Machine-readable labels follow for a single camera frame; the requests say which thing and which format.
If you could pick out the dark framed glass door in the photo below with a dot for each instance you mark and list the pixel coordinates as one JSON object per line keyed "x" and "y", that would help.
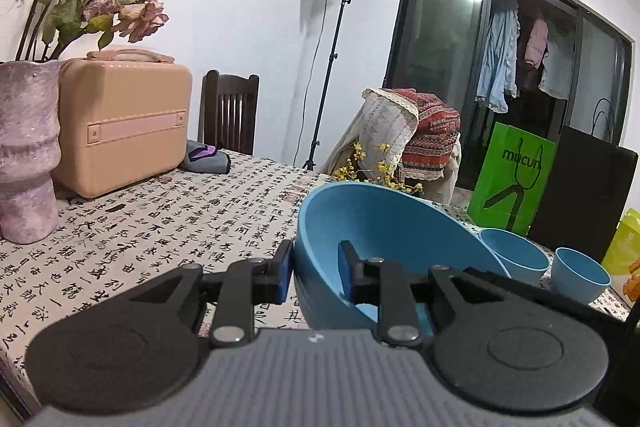
{"x": 435, "y": 32}

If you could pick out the yellow flower branches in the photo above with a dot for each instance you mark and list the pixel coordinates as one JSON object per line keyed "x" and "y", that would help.
{"x": 345, "y": 172}

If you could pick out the white hanging garment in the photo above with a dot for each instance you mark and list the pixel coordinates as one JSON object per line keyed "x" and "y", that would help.
{"x": 557, "y": 72}

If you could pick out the grey and purple pouch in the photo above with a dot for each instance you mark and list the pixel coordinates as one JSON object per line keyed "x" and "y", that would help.
{"x": 210, "y": 164}

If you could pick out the pink ribbed suitcase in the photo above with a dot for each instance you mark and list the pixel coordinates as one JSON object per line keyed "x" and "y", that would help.
{"x": 125, "y": 107}

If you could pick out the pink textured vase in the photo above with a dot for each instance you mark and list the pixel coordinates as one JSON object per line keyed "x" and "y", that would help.
{"x": 27, "y": 147}

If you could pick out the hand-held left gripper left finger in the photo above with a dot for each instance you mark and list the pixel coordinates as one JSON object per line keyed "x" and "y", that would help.
{"x": 285, "y": 272}

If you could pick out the blue bowl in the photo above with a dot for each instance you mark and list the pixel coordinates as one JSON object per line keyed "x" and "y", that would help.
{"x": 515, "y": 252}
{"x": 400, "y": 217}
{"x": 580, "y": 277}

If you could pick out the dark wooden chair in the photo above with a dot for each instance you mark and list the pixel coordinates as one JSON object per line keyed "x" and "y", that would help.
{"x": 227, "y": 84}

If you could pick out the pink hanging garment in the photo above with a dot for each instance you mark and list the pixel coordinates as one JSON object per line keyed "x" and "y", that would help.
{"x": 536, "y": 44}

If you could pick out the yellow-green gift box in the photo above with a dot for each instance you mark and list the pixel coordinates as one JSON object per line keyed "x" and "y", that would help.
{"x": 625, "y": 247}

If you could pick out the light blue hanging shirt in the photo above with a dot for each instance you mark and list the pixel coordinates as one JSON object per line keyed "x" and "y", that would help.
{"x": 500, "y": 57}

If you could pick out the green paper bag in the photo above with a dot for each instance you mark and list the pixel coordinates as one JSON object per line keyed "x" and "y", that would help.
{"x": 495, "y": 187}

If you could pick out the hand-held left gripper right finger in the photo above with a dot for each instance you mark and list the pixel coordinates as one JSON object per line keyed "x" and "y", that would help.
{"x": 348, "y": 274}

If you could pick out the black paper bag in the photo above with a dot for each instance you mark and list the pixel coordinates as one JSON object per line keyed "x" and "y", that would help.
{"x": 580, "y": 187}

